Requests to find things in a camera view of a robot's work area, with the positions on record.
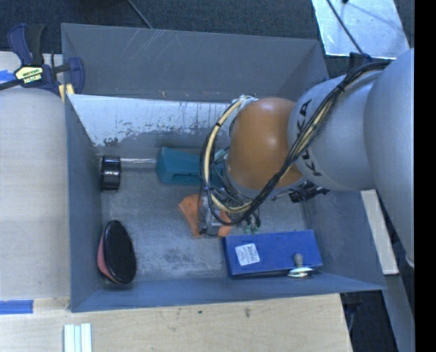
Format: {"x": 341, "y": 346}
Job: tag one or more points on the orange cloth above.
{"x": 189, "y": 207}

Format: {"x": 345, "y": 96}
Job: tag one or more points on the grey metal bin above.
{"x": 159, "y": 233}

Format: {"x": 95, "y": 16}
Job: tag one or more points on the teal plastic block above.
{"x": 177, "y": 167}

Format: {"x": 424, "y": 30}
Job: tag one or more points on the blue box with white label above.
{"x": 272, "y": 249}

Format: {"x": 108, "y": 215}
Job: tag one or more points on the clear plastic tube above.
{"x": 137, "y": 162}

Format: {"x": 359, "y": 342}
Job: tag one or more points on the black brush with pink base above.
{"x": 118, "y": 251}

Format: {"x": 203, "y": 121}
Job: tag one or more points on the silver metal knob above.
{"x": 298, "y": 260}

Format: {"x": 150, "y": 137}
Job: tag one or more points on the black round jar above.
{"x": 110, "y": 172}

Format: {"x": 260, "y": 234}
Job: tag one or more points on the pale wood board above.
{"x": 30, "y": 182}

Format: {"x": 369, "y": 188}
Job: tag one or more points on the black cylinder on white bracket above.
{"x": 302, "y": 194}

